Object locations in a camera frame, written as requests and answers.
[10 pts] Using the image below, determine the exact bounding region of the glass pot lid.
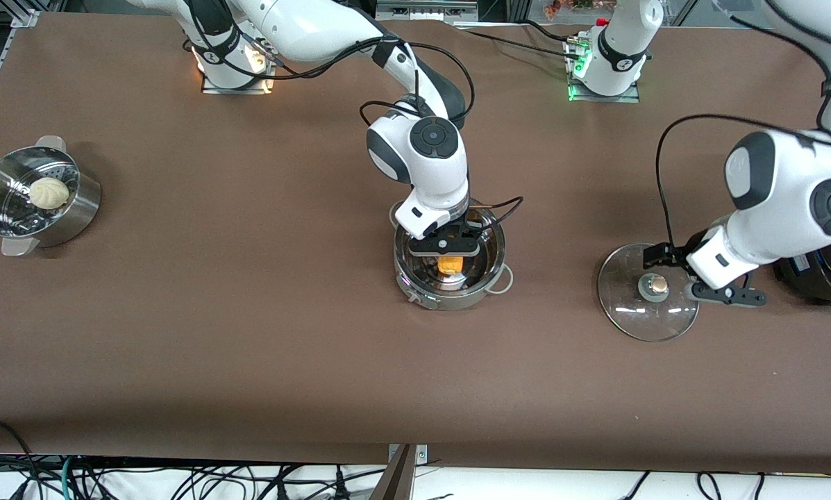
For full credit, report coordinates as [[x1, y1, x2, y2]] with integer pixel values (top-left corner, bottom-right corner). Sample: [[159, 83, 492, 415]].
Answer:
[[597, 243, 700, 342]]

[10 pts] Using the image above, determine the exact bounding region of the stainless steel steamer pot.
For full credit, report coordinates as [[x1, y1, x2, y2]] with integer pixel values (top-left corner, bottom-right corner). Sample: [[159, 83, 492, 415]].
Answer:
[[0, 135, 102, 258]]

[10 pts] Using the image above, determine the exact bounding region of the black round appliance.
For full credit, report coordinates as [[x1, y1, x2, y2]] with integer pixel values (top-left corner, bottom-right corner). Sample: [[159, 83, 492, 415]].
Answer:
[[773, 236, 831, 308]]

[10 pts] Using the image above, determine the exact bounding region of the brown table cloth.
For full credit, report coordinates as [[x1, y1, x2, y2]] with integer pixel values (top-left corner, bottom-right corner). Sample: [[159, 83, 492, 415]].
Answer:
[[0, 10, 831, 474]]

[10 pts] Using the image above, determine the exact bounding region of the grey metal box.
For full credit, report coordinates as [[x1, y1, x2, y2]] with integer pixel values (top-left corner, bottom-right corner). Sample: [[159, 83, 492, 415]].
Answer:
[[376, 0, 478, 22]]

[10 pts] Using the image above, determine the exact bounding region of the grey metal bar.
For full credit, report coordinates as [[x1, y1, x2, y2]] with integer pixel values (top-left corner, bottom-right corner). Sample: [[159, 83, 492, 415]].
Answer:
[[370, 444, 416, 500]]

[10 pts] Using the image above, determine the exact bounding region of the white steamed bun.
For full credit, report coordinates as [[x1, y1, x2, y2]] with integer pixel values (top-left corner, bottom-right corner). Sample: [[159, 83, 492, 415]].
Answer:
[[28, 177, 70, 211]]

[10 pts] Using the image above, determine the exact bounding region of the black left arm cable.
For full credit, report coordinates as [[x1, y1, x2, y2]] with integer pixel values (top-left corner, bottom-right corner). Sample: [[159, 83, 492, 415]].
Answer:
[[655, 114, 831, 259]]

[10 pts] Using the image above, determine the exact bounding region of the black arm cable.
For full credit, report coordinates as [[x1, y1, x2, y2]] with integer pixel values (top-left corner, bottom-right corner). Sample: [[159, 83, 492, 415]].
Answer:
[[655, 114, 831, 259], [207, 38, 526, 231]]

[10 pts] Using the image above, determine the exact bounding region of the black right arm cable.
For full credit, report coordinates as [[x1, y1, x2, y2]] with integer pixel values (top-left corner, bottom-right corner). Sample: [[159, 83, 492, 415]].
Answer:
[[207, 38, 526, 231]]

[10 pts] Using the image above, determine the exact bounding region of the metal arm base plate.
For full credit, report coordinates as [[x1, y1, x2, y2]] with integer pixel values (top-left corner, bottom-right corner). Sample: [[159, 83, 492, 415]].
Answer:
[[566, 38, 641, 103], [201, 31, 278, 94]]

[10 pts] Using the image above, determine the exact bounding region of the black cable on table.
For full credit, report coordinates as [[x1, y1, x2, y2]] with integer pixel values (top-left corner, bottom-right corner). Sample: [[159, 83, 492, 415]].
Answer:
[[457, 28, 582, 62], [518, 19, 582, 44]]

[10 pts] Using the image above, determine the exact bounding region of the small metal bracket plate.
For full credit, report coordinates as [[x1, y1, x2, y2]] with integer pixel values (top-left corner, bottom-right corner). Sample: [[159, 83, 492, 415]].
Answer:
[[387, 443, 428, 465]]

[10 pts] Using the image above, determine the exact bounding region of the aluminium frame profile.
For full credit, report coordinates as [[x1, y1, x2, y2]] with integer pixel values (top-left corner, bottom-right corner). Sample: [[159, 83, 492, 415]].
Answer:
[[0, 8, 41, 133]]

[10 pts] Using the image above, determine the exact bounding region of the thick black cable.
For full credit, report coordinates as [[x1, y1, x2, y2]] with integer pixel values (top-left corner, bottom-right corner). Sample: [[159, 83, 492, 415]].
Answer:
[[0, 417, 41, 500]]

